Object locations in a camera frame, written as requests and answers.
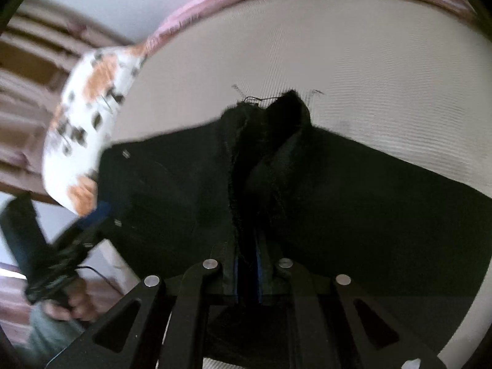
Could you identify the wooden bed frame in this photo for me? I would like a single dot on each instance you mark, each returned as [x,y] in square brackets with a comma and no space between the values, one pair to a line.
[23,188]

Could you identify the floral white pillow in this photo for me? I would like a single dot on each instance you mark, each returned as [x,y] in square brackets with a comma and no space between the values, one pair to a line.
[88,123]

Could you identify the person's left hand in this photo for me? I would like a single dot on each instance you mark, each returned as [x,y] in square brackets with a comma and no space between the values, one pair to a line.
[78,299]

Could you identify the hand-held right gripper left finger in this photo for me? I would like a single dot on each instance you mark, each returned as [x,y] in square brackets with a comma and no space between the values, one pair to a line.
[194,307]

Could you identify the black pants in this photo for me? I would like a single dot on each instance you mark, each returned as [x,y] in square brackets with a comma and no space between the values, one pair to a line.
[346,207]

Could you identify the person's left forearm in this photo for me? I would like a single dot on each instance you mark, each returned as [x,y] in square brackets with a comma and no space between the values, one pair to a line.
[53,334]

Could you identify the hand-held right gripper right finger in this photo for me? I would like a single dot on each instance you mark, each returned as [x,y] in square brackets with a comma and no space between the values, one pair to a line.
[303,307]

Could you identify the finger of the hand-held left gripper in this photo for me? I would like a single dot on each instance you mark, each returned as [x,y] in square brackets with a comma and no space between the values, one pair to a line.
[98,215]

